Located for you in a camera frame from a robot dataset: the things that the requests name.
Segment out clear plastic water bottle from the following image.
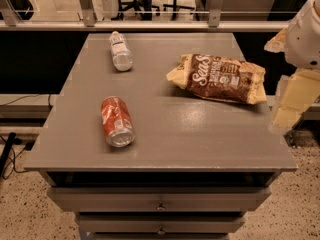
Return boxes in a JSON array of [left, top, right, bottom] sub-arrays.
[[109, 31, 133, 72]]

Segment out black cables on floor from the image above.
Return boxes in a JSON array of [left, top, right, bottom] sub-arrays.
[[0, 132, 34, 181]]

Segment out metal railing with glass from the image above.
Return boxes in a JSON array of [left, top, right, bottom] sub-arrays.
[[0, 0, 298, 32]]

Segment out black office chair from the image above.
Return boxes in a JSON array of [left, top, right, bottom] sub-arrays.
[[113, 0, 198, 22]]

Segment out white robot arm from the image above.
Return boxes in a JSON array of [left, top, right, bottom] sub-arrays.
[[264, 0, 320, 134]]

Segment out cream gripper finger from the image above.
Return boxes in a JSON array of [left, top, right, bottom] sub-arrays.
[[264, 28, 287, 53], [269, 68, 320, 133]]

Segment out top drawer with knob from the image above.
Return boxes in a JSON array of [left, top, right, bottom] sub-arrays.
[[48, 187, 271, 212]]

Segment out red coke can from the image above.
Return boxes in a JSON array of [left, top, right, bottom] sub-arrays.
[[101, 96, 135, 147]]

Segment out drawer with knob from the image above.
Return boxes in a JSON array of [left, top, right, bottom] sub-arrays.
[[76, 213, 245, 235], [48, 187, 271, 212]]

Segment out grey drawer cabinet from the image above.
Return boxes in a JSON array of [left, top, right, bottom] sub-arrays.
[[25, 33, 296, 240]]

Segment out brown chip bag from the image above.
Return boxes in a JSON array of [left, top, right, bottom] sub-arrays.
[[166, 54, 267, 105]]

